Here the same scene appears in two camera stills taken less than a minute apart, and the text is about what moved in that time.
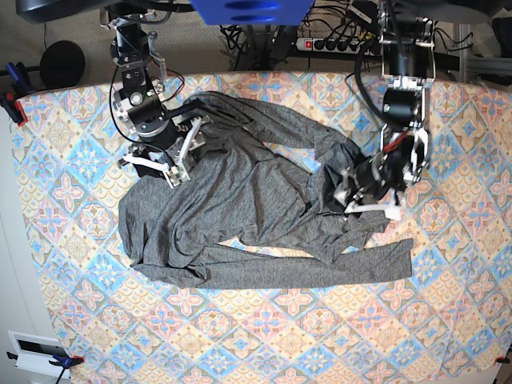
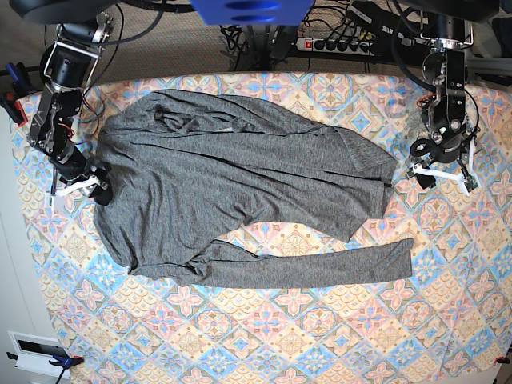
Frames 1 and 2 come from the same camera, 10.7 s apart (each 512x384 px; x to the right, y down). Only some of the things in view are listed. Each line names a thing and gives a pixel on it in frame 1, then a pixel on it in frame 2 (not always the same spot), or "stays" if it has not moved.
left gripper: (164, 144) -> (73, 172)
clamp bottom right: (502, 359) stays
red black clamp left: (22, 87) stays
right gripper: (370, 186) -> (454, 161)
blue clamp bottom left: (66, 362) stays
